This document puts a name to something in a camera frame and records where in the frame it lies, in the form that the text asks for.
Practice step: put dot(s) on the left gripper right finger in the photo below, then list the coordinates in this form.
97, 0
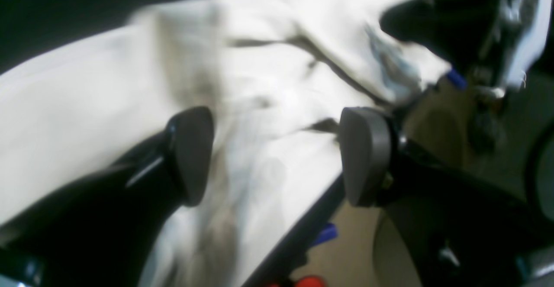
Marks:
459, 230

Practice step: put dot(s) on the white T-shirt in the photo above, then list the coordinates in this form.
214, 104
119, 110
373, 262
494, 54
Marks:
269, 70

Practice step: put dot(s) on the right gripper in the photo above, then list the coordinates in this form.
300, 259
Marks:
492, 42

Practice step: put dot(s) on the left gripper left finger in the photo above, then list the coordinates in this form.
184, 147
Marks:
98, 230

